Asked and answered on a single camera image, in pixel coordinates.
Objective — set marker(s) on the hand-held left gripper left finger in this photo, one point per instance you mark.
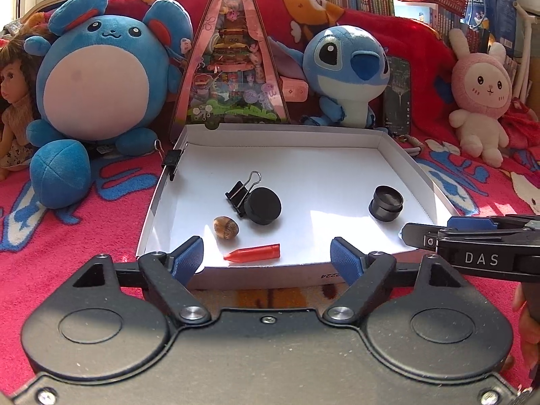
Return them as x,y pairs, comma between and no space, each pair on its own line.
187,258

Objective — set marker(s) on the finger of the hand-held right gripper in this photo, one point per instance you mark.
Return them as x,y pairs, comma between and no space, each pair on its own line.
464,222
417,236

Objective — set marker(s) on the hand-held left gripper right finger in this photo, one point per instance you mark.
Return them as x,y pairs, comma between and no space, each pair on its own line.
344,259

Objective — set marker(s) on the black camera lens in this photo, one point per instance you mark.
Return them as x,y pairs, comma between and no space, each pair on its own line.
384,204

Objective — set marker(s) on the brown acorn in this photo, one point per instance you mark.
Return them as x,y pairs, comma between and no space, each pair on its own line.
225,228

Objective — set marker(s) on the red crayon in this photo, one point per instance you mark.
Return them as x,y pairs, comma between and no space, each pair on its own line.
253,253

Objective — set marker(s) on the black binder clip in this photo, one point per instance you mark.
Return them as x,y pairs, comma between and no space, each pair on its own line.
236,196
171,160

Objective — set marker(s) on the white cardboard box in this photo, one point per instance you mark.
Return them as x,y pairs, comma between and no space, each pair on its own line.
316,177

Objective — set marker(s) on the black round puck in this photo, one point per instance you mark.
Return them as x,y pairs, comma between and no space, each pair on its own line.
263,204

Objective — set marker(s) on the person's right hand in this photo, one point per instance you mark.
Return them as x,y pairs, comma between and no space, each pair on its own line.
529,346

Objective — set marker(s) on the pink rabbit plush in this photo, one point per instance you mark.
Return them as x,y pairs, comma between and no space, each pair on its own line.
481,88

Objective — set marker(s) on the black smartphone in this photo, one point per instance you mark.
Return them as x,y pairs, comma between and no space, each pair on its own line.
396,97

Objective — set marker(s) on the small pink plug adapter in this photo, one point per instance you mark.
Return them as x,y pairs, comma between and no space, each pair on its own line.
293,89

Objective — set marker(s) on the blue alien plush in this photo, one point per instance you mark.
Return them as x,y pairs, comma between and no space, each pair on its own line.
337,63

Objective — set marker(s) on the blue round mouse plush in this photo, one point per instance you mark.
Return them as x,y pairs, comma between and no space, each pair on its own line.
93,93

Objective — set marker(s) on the pink triangular display box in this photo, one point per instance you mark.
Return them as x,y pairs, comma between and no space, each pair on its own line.
230,71

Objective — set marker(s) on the blue printed bag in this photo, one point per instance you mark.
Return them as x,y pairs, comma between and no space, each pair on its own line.
493,8

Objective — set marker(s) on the brown-haired doll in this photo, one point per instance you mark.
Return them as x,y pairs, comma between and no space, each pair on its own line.
12,93

